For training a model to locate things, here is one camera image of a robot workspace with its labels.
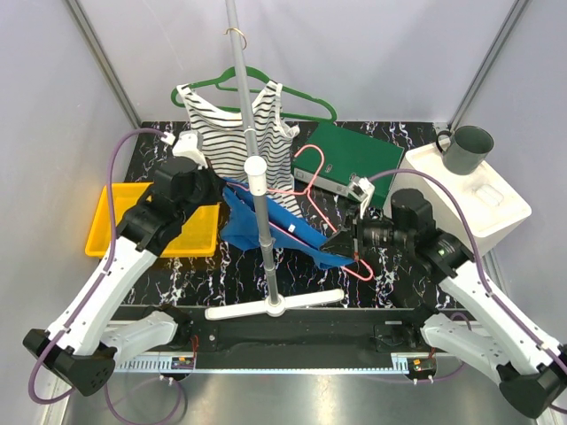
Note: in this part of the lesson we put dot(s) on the grey mug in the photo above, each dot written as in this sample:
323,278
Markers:
463,150

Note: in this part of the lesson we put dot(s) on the blue tank top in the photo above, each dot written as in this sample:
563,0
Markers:
289,231

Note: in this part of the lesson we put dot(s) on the grey clothes stand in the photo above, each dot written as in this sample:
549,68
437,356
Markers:
274,305

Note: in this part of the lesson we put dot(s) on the yellow plastic tray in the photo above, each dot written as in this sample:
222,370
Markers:
197,240

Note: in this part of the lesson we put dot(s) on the pink wire hanger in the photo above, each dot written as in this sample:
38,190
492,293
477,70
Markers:
301,204

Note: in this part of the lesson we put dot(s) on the green ring binder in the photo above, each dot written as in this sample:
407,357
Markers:
343,156

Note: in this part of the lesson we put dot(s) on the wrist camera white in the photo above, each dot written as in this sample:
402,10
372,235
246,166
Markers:
188,144
362,190

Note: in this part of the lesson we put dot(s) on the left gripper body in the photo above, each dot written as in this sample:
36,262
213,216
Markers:
206,189

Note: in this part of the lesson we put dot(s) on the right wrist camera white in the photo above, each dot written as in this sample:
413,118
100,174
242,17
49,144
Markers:
362,190

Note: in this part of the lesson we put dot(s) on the white foam box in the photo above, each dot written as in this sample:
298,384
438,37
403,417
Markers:
490,205

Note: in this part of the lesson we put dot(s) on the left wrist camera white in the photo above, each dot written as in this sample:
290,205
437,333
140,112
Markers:
188,144

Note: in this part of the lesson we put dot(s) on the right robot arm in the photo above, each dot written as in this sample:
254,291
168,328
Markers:
526,363

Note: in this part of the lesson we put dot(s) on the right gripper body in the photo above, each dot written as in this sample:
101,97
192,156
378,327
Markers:
375,233

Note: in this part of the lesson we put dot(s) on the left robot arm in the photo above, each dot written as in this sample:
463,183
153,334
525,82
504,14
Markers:
78,347

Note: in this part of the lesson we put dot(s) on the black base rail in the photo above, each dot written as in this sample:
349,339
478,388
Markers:
301,341

